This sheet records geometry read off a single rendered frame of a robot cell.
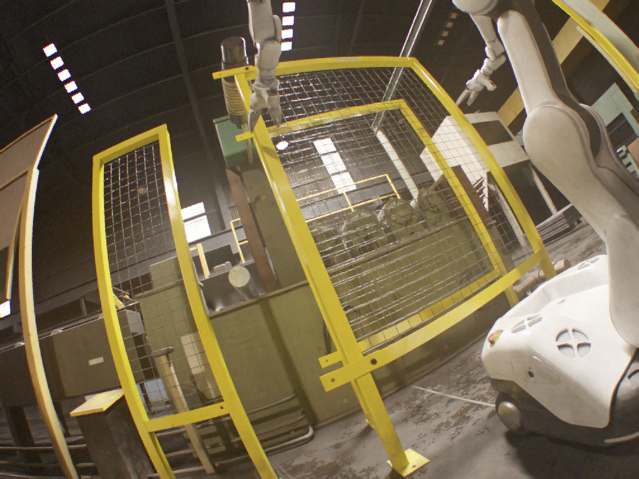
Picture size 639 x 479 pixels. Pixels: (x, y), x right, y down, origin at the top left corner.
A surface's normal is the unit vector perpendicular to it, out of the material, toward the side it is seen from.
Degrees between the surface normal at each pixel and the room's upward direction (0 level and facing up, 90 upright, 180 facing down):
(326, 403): 90
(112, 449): 90
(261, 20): 153
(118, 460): 90
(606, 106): 90
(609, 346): 38
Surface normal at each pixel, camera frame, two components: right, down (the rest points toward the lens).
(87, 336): 0.12, -0.35
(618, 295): -0.93, 0.33
